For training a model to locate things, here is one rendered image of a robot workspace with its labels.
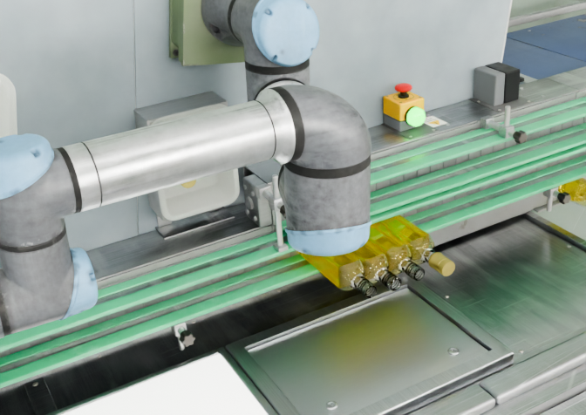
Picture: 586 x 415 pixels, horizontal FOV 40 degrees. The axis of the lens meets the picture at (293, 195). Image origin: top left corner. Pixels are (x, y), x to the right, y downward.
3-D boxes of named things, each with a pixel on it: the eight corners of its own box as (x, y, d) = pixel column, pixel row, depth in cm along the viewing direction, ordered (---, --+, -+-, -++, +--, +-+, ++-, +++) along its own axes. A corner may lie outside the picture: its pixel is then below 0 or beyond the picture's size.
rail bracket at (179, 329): (159, 332, 168) (183, 366, 157) (154, 305, 165) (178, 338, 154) (176, 325, 170) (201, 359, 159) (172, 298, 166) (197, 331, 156)
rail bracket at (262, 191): (259, 236, 170) (287, 262, 160) (252, 165, 163) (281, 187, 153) (271, 233, 171) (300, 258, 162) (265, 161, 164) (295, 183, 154)
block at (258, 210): (243, 216, 175) (257, 229, 169) (239, 177, 171) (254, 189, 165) (257, 212, 176) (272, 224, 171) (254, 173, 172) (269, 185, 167)
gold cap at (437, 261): (425, 267, 165) (439, 276, 161) (432, 251, 164) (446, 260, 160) (438, 268, 167) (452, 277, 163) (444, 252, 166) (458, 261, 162)
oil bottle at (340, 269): (294, 251, 177) (346, 296, 160) (292, 229, 175) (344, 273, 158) (316, 243, 179) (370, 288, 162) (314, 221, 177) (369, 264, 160)
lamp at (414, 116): (404, 126, 186) (412, 130, 184) (404, 108, 184) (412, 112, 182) (419, 121, 188) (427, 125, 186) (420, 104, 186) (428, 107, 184)
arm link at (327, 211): (303, 44, 150) (383, 164, 102) (305, 119, 157) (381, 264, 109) (240, 50, 148) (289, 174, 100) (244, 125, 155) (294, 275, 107)
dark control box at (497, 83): (471, 97, 204) (494, 106, 197) (473, 67, 200) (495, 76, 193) (496, 90, 207) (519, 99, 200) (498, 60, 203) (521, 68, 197)
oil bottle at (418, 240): (360, 228, 184) (417, 269, 167) (359, 207, 182) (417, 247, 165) (380, 221, 186) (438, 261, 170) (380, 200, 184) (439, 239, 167)
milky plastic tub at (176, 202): (149, 208, 170) (164, 225, 163) (132, 109, 160) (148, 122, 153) (224, 186, 177) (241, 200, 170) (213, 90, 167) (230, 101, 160)
